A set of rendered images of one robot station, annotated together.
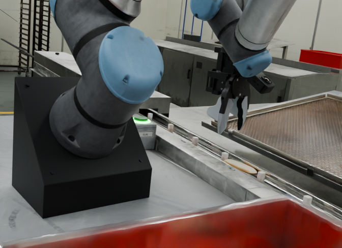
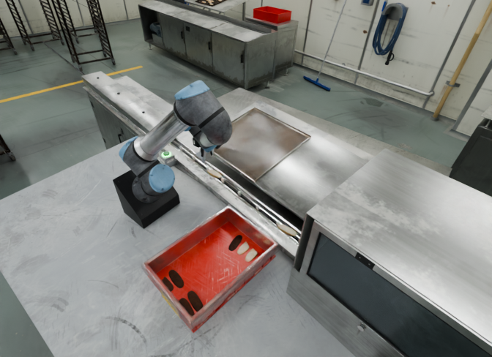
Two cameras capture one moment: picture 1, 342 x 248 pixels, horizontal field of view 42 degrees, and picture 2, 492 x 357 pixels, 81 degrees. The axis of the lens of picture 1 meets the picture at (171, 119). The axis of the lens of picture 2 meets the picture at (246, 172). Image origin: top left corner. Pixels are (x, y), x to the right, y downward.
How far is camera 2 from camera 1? 0.81 m
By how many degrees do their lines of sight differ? 29
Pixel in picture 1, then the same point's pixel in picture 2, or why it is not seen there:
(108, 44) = (151, 179)
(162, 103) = not seen: hidden behind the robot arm
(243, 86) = not seen: hidden behind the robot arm
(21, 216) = (135, 230)
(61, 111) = (138, 192)
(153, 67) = (170, 178)
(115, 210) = (168, 215)
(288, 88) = (246, 50)
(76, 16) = (134, 165)
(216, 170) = (204, 181)
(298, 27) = not seen: outside the picture
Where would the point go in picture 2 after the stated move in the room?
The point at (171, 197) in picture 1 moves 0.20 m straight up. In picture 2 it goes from (188, 200) to (184, 172)
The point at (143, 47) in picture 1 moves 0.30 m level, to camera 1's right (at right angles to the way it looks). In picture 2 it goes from (165, 171) to (233, 164)
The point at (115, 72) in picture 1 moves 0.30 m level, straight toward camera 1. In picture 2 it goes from (157, 188) to (168, 244)
